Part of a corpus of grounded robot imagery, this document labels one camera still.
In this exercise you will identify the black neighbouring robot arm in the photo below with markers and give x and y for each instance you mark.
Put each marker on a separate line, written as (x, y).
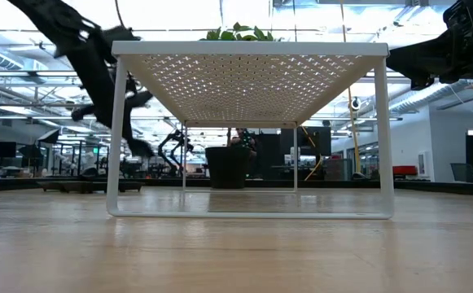
(175, 138)

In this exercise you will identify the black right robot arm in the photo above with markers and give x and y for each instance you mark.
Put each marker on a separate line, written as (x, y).
(472, 36)

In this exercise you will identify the black flat mini plate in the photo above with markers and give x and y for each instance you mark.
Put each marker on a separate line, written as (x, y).
(73, 186)

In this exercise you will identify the black plant pot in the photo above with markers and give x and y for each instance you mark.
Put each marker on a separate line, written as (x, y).
(228, 167)

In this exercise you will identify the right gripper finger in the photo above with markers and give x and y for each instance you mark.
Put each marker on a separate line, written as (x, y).
(407, 65)

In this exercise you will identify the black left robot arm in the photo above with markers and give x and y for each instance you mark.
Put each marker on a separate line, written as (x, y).
(57, 24)

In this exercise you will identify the white round ceiling camera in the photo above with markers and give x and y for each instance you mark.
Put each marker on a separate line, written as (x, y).
(355, 104)

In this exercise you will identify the black table edge rail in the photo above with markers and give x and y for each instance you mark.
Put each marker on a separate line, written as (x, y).
(423, 187)

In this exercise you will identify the red box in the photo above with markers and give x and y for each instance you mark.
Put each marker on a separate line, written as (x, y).
(405, 170)

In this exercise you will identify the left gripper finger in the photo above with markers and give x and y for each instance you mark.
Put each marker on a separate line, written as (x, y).
(140, 148)

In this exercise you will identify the green plant leaves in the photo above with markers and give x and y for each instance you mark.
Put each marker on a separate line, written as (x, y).
(236, 34)

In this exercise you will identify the black studio lamp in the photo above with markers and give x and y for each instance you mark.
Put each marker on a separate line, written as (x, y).
(51, 136)

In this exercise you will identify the white perforated metal shelf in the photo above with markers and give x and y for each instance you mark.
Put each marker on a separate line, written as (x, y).
(244, 49)

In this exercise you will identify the person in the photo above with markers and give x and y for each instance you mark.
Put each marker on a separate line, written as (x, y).
(244, 140)

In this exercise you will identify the black computer monitor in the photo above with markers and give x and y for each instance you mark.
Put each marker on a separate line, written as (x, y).
(1, 149)

